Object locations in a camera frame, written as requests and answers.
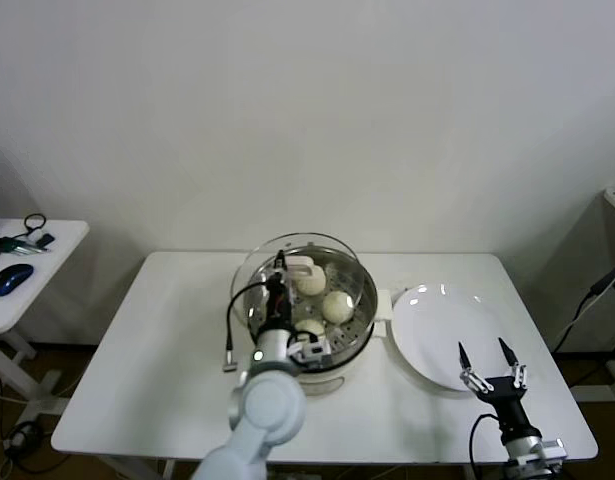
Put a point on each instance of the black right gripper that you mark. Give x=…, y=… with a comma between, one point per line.
x=507, y=400

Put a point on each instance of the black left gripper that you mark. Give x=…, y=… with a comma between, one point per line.
x=277, y=300

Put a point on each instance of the white steamed baozi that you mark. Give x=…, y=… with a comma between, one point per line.
x=337, y=306
x=314, y=286
x=311, y=327

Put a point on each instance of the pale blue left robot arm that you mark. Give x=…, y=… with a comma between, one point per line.
x=272, y=405

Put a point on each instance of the stainless steel steamer basket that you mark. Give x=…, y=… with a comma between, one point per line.
x=384, y=306

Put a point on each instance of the white round plate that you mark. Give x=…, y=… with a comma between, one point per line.
x=437, y=330

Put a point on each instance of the white stand base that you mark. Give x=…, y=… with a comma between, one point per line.
x=597, y=393

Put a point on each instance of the cream electric cooking pot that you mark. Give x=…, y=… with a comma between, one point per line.
x=349, y=365

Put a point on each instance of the white side table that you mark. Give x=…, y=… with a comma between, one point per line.
x=62, y=260

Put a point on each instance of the small black device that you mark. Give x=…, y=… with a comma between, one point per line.
x=46, y=240

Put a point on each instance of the blue computer mouse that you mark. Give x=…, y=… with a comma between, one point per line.
x=11, y=279

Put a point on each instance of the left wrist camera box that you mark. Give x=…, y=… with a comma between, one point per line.
x=312, y=352

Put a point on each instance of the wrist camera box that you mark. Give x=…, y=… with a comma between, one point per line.
x=312, y=352
x=554, y=446

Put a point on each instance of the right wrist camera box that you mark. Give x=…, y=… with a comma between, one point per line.
x=554, y=446

